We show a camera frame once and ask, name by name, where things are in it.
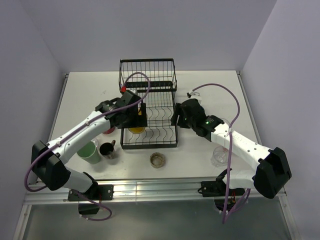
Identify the aluminium frame rail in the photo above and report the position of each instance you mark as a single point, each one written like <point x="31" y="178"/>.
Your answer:
<point x="150" y="190"/>

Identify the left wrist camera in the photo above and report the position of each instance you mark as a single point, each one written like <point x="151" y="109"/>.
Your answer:
<point x="129" y="96"/>

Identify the red mug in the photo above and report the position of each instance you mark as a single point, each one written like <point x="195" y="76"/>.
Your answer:
<point x="109" y="131"/>

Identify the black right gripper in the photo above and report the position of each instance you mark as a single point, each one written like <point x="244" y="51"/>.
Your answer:
<point x="178" y="111"/>

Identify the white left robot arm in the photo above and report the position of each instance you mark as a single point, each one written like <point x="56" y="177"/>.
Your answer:
<point x="48" y="160"/>

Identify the yellow ceramic mug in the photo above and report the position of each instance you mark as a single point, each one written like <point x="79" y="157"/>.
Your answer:
<point x="137" y="130"/>

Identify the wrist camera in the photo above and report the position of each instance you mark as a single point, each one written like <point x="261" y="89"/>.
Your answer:
<point x="129" y="96"/>
<point x="194" y="95"/>

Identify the clear glass front right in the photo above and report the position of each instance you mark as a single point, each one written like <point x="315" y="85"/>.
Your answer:
<point x="220" y="156"/>

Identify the black wire dish rack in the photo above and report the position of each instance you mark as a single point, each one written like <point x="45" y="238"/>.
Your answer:
<point x="160" y="102"/>

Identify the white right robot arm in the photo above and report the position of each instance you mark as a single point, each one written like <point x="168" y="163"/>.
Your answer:
<point x="270" y="169"/>

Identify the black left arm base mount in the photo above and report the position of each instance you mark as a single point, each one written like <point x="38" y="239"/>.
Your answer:
<point x="90" y="202"/>

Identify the clear glass near blue mug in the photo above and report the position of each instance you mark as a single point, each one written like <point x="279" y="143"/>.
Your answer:
<point x="225" y="121"/>

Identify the clear glass front left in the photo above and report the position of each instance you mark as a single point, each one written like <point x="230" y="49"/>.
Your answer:
<point x="95" y="142"/>

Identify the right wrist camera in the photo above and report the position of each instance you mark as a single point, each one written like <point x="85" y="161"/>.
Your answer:
<point x="194" y="95"/>

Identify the black metal mug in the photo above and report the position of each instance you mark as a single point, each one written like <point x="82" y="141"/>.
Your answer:
<point x="107" y="149"/>

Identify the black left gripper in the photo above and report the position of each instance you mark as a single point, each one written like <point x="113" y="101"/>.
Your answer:
<point x="140" y="120"/>

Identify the small brown glass jar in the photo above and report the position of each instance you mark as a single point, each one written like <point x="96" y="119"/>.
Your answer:
<point x="157" y="160"/>

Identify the green plastic cup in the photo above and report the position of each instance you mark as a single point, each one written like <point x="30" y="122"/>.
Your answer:
<point x="89" y="153"/>

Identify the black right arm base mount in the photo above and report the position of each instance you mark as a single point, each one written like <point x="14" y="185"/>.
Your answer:
<point x="218" y="189"/>

